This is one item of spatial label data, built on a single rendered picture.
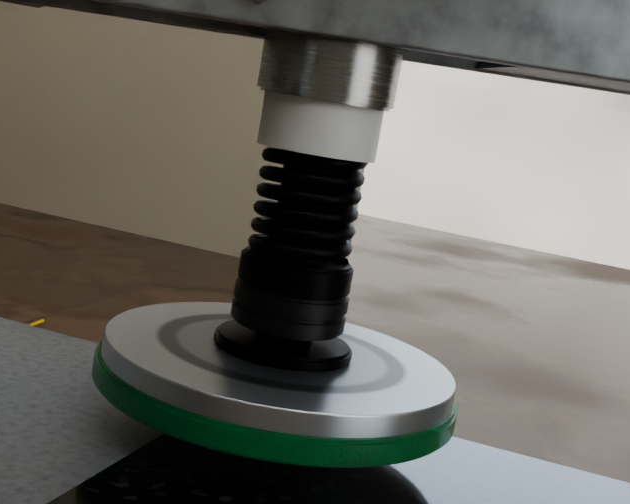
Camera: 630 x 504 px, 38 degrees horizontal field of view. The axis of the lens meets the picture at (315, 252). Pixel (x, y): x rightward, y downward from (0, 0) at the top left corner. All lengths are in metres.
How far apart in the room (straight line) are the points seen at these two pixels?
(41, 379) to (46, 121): 5.69
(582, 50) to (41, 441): 0.36
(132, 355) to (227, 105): 5.20
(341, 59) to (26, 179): 5.93
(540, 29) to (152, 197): 5.46
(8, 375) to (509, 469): 0.33
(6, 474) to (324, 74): 0.26
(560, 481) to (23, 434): 0.33
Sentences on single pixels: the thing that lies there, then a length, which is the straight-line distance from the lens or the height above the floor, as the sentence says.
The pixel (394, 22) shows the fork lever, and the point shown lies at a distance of 0.48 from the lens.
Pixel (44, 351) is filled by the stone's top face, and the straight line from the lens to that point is 0.68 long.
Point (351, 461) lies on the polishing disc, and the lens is 0.47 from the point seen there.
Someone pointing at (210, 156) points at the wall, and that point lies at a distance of 5.72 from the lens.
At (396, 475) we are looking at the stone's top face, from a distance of 0.55.
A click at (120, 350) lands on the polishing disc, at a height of 0.88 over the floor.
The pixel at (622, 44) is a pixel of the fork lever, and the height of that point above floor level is 1.09.
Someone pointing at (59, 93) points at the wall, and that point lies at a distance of 6.24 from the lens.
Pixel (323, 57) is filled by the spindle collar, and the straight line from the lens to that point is 0.49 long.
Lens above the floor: 1.03
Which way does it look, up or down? 9 degrees down
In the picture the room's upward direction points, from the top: 10 degrees clockwise
